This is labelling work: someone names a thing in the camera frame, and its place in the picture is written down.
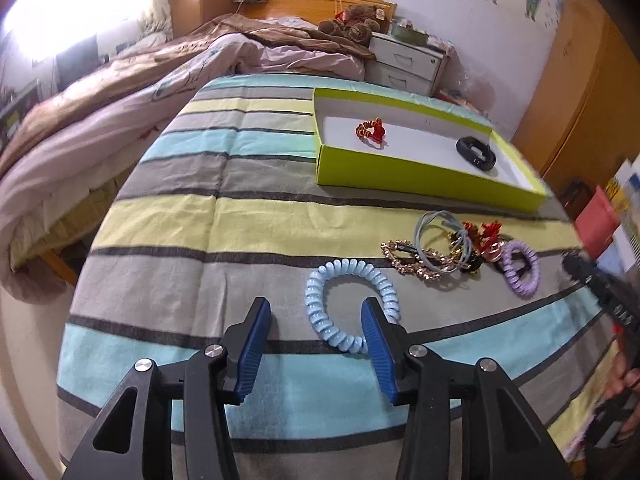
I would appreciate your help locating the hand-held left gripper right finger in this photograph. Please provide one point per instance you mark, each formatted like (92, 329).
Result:
(377, 345)

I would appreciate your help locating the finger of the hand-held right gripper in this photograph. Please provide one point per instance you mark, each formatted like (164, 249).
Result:
(602, 290)

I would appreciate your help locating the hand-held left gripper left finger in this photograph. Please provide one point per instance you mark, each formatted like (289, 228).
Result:
(252, 345)

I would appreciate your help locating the green cardboard box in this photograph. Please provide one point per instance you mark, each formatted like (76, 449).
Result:
(415, 135)

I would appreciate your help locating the person's right hand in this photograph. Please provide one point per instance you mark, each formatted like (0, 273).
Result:
(625, 375)

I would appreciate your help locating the pink box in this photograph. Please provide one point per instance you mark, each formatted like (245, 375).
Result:
(597, 222)

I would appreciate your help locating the black wristband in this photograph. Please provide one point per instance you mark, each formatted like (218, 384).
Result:
(467, 149)

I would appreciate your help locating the pink quilt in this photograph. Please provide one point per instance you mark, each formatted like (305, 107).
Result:
(100, 125)

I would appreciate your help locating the white drawer nightstand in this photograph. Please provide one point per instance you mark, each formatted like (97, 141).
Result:
(405, 62)

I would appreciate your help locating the brown blanket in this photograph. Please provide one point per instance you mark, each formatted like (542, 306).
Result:
(280, 35)

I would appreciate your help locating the green container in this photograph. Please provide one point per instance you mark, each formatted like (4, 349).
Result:
(407, 32)

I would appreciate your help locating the brown teddy bear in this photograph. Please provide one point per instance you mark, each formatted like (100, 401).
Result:
(352, 22)

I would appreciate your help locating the wooden bed headboard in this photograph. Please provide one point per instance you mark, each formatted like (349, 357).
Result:
(310, 5)

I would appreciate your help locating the white lace curtain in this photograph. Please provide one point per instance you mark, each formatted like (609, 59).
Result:
(157, 0)

